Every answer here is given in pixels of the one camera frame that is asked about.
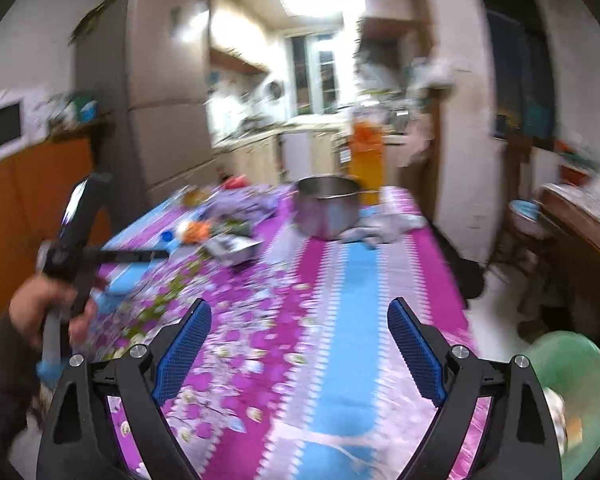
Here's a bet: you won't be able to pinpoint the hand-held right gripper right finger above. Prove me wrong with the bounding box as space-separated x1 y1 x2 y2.
387 297 564 480

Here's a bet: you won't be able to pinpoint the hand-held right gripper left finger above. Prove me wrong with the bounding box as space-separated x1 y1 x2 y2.
36 297 214 480

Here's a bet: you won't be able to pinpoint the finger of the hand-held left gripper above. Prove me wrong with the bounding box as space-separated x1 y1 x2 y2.
91 247 171 267

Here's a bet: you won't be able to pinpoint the green plastic bin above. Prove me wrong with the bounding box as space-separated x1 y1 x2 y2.
522 329 600 480

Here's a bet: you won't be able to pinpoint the person's left forearm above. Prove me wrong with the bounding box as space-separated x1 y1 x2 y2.
0 310 43 466

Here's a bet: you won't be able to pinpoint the person's left hand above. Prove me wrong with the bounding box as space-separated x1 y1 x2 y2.
9 276 99 352

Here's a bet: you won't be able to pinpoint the orange wooden cabinet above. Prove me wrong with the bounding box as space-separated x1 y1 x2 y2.
0 127 112 313

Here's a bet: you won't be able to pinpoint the orange snack packet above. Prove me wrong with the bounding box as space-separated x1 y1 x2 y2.
176 220 217 244

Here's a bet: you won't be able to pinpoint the small glass jar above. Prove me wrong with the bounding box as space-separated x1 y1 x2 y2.
181 186 214 209

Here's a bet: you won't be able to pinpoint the small metal tray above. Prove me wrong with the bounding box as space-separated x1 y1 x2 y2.
201 235 264 267

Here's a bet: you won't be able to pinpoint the green snack packet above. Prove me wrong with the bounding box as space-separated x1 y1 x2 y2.
219 219 254 237

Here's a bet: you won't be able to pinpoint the purple floral tablecloth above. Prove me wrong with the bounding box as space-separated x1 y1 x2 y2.
92 182 493 480

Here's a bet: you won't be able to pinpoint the purple wipes packet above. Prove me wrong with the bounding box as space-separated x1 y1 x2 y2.
204 191 282 222

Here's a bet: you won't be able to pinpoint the white sock on table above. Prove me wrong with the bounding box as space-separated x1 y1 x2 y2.
341 210 427 252

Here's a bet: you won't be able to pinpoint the beige refrigerator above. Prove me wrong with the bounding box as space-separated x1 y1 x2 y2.
74 0 219 207

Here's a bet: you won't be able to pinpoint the stainless steel pot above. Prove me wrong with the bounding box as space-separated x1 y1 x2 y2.
292 175 364 242

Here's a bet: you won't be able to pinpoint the kitchen counter cabinets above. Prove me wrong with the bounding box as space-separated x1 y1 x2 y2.
211 129 342 187

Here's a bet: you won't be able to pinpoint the orange juice bottle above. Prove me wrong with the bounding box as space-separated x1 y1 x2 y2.
348 114 385 207

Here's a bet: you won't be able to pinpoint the wooden bed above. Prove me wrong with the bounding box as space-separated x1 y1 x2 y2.
536 166 600 343

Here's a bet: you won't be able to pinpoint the stack of plastic basins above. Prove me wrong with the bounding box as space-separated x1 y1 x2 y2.
554 139 597 182

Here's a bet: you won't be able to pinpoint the kitchen window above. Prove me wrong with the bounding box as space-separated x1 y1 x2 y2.
286 31 342 117

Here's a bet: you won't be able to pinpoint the dark interior window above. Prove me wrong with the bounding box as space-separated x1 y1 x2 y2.
486 6 557 142

